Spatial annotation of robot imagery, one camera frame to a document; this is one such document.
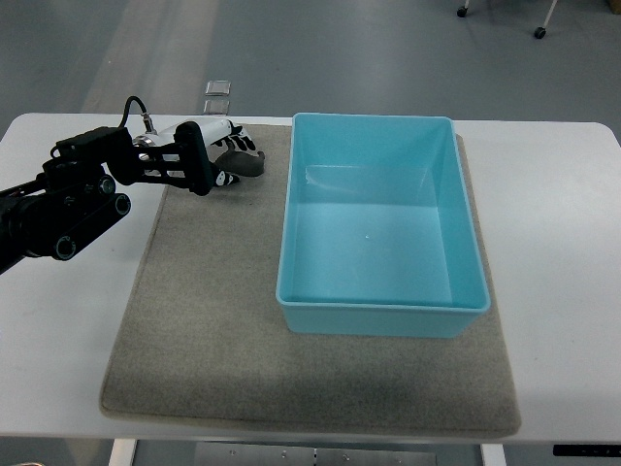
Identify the grey felt mat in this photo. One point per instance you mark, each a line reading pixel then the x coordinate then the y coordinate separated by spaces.
pixel 203 340

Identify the brown toy hippo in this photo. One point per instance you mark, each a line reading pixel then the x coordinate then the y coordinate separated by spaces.
pixel 242 163

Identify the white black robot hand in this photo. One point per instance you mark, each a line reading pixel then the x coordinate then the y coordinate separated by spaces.
pixel 222 134

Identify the upper floor socket plate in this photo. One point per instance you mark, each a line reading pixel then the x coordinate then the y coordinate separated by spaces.
pixel 218 88

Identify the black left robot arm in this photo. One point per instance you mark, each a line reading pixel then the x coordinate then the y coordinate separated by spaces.
pixel 74 200

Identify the white cart leg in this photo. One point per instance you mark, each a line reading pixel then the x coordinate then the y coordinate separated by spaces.
pixel 549 14

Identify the black table control panel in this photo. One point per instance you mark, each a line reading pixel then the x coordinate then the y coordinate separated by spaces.
pixel 587 450

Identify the blue plastic box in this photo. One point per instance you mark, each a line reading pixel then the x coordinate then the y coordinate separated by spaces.
pixel 378 234

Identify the lower floor socket plate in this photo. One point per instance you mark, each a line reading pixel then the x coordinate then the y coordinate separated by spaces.
pixel 216 107

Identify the floor socket plate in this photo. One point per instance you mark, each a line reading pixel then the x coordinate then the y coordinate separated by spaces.
pixel 216 107
pixel 218 88

